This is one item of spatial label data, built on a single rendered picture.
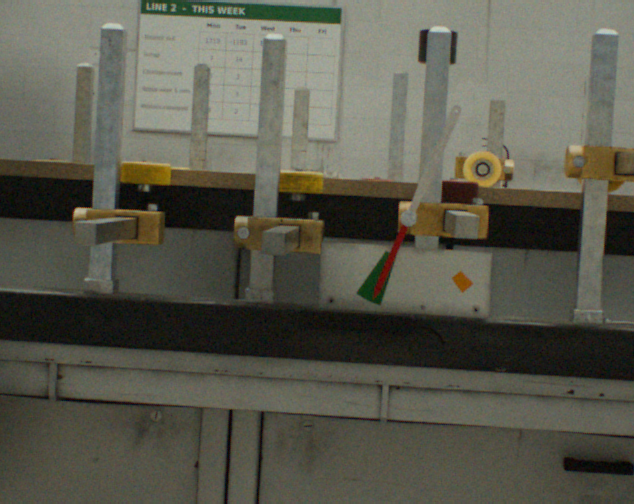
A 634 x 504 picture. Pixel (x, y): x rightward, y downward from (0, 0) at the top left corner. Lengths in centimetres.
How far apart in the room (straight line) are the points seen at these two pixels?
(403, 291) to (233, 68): 729
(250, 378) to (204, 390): 7
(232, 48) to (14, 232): 701
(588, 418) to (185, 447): 71
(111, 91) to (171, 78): 725
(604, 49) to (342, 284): 53
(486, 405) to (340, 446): 34
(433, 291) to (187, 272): 47
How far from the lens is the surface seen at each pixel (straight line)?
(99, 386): 210
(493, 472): 232
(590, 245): 203
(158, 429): 233
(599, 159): 202
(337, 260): 200
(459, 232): 169
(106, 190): 205
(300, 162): 310
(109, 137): 205
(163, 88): 930
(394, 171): 309
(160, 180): 214
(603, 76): 204
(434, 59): 201
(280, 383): 206
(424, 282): 200
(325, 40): 921
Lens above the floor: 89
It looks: 3 degrees down
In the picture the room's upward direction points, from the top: 3 degrees clockwise
